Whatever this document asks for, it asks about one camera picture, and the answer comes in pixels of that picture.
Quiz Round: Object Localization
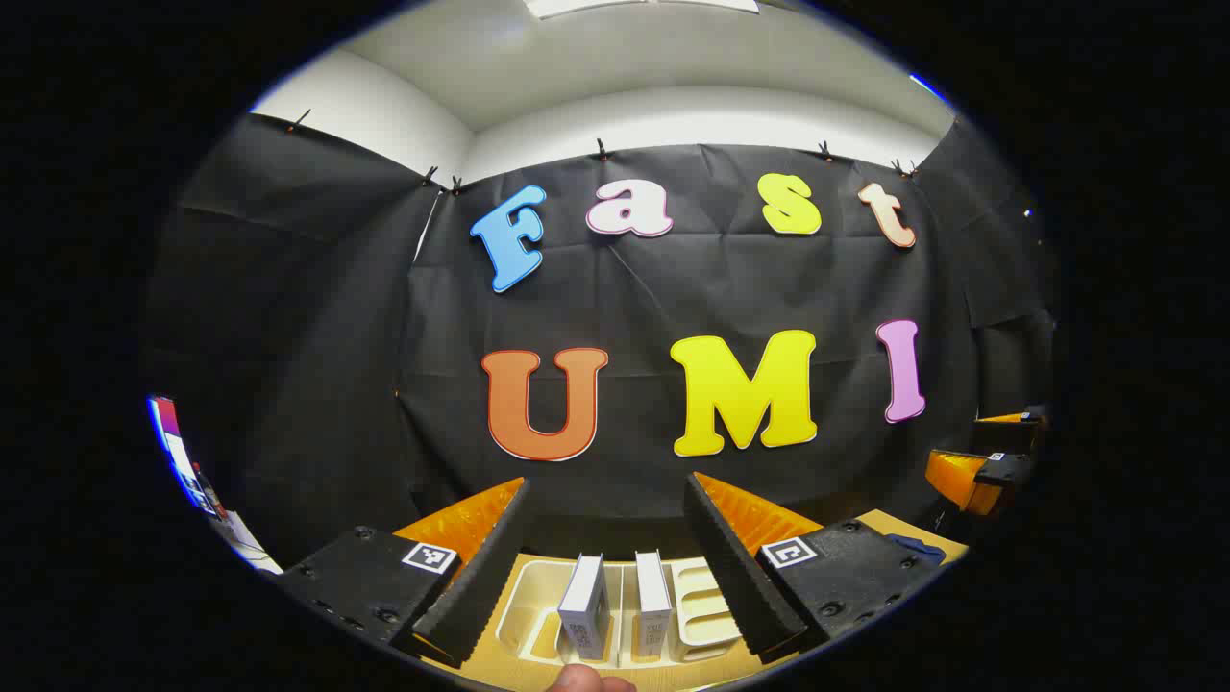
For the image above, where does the blue schoolbag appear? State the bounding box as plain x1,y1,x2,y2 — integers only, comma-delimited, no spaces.
888,534,948,564

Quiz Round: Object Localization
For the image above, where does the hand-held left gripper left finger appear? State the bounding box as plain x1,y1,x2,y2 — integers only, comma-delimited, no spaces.
277,478,531,669

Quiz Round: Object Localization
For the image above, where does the white book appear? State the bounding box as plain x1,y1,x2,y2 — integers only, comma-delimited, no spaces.
629,550,675,660
557,553,612,663

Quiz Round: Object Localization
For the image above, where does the ceiling light panel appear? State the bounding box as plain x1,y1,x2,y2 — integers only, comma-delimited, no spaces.
527,0,760,19

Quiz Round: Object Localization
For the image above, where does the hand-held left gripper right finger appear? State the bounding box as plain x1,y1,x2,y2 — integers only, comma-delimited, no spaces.
684,471,947,664

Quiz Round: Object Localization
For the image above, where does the white bookshelf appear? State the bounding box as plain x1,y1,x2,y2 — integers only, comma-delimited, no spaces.
495,553,747,670

